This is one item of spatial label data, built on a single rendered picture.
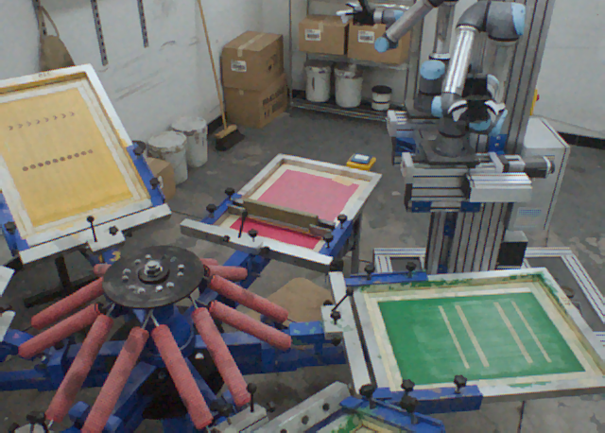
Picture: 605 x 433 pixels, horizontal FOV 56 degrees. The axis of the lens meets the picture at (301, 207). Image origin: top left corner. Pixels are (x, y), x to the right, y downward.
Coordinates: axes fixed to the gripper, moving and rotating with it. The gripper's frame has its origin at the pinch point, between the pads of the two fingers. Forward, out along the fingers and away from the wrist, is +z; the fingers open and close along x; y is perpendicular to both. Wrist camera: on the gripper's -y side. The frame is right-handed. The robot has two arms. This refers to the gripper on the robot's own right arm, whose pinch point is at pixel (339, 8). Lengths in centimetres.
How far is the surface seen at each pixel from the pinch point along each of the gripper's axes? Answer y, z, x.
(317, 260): 45, -46, -138
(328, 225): 52, -39, -110
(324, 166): 62, -14, -58
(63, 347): 35, 8, -214
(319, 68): 143, 108, 202
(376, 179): 61, -43, -59
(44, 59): 33, 180, -48
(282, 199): 60, -7, -93
